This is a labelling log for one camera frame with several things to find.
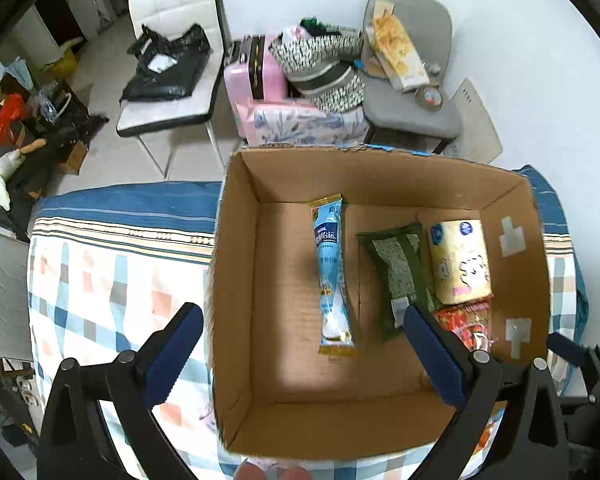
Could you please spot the striped grey hat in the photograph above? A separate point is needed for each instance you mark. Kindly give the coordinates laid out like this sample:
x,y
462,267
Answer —
x,y
330,85

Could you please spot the small round tin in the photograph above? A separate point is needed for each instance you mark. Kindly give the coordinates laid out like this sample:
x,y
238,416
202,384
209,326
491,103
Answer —
x,y
430,97

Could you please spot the brown cardboard box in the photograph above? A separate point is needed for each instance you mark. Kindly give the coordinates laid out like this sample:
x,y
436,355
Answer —
x,y
280,285

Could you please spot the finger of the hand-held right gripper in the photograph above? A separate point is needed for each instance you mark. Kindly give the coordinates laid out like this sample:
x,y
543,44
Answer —
x,y
567,352

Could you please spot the person's left hand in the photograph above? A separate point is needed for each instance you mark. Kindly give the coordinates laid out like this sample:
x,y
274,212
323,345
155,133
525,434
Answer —
x,y
272,472

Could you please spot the red snack packet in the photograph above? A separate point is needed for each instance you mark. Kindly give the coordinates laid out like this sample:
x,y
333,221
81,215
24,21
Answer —
x,y
462,317

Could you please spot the beige cardboard sheet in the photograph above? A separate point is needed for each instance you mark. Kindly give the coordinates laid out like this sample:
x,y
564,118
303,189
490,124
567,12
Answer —
x,y
477,120

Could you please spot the green patterned packet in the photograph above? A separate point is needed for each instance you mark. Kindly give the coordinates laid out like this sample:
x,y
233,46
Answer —
x,y
397,270

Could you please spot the grey upholstered chair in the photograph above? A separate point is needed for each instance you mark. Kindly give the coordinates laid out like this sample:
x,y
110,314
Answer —
x,y
410,105

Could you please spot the black plastic bag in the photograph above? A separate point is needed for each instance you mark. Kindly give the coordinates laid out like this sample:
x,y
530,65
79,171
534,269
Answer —
x,y
167,67

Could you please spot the pink suitcase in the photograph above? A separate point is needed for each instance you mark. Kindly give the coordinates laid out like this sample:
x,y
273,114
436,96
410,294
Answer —
x,y
252,72

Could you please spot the blue checked blanket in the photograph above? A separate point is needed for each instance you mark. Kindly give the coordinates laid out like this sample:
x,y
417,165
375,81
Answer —
x,y
110,270

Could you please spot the white padded chair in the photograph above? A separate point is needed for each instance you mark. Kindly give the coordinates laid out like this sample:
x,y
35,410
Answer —
x,y
180,105

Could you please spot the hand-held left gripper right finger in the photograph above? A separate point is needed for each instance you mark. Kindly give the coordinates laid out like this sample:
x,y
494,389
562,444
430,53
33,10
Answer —
x,y
436,360

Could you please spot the floral pink blue cloth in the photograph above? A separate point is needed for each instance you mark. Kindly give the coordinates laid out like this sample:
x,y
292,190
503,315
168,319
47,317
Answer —
x,y
305,122

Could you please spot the light blue snack packet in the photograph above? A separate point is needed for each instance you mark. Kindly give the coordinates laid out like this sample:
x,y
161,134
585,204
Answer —
x,y
332,270

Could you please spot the yellow tissue pack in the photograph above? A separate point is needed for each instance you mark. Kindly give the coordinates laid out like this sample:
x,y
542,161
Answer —
x,y
460,265

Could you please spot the yellow plastic bag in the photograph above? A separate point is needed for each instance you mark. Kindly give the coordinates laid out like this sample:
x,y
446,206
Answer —
x,y
62,60

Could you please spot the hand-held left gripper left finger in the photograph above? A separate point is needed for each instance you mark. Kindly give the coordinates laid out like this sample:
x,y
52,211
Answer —
x,y
175,355

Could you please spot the black and white patterned bag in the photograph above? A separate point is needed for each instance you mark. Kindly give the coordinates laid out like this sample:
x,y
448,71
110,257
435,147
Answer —
x,y
310,47

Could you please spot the long yellow printed box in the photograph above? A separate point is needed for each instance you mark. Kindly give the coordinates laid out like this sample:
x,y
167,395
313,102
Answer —
x,y
397,52

